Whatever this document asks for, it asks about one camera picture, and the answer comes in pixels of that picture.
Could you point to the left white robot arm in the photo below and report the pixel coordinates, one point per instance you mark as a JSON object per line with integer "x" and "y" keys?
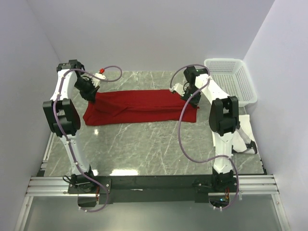
{"x": 62, "y": 116}

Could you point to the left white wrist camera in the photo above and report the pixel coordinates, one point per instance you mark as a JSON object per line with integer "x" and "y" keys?
{"x": 98, "y": 77}

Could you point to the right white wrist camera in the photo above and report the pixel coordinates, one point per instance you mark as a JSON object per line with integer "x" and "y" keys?
{"x": 178, "y": 88}

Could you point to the white perforated plastic basket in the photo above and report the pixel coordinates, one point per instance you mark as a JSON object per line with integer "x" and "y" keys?
{"x": 233, "y": 77}

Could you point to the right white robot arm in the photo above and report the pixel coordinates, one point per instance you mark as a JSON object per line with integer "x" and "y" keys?
{"x": 223, "y": 121}

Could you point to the red t-shirt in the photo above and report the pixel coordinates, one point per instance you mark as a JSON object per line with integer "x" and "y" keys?
{"x": 133, "y": 106}

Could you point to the white printed folded t-shirt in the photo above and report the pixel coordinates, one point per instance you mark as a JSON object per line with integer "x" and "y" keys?
{"x": 243, "y": 140}

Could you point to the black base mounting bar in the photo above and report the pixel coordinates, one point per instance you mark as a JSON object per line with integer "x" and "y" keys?
{"x": 106, "y": 190}

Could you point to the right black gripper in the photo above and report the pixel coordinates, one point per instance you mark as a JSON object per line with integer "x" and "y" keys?
{"x": 195, "y": 102}

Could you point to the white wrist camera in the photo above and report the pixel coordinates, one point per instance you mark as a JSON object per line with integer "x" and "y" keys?
{"x": 98, "y": 77}
{"x": 178, "y": 88}

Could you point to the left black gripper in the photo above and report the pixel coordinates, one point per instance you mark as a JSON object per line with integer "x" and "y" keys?
{"x": 90, "y": 95}

